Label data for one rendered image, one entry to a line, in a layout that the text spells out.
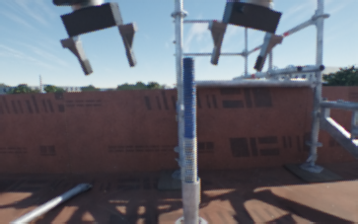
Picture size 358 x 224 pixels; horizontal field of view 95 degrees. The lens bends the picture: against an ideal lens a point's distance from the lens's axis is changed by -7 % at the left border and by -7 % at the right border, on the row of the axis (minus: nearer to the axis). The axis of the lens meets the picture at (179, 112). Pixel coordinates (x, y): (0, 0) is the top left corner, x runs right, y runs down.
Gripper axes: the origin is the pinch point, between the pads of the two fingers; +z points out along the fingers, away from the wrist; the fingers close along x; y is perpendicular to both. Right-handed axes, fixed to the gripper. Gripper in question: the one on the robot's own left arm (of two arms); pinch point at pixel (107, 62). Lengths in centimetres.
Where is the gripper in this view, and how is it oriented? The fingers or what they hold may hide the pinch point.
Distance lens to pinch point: 51.6
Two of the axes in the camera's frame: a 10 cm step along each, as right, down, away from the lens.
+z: 1.8, 8.5, 4.9
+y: 0.7, -5.1, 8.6
